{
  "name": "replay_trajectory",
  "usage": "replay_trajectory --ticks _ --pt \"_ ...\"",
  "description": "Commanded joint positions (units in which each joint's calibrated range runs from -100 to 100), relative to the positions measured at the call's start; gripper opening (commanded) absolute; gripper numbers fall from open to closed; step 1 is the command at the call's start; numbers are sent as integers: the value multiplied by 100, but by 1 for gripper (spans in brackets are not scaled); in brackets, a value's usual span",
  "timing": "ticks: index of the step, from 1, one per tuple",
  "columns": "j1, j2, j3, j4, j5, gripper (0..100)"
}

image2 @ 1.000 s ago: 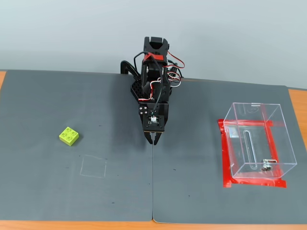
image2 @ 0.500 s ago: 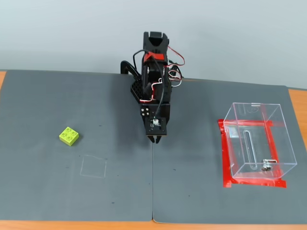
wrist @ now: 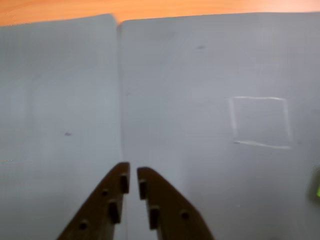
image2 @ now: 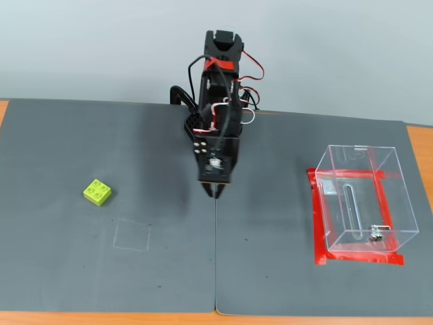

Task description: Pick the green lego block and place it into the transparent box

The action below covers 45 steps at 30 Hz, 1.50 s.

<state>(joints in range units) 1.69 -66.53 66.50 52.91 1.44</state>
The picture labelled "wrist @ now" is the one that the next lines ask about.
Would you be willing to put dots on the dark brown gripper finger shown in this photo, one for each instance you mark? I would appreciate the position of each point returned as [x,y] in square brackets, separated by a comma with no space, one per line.
[172,215]
[100,212]

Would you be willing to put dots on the green lego block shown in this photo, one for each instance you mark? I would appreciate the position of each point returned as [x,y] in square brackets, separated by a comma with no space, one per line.
[317,190]

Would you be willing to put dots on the grey rubber mat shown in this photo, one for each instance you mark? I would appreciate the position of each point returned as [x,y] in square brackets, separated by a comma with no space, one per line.
[200,75]
[62,87]

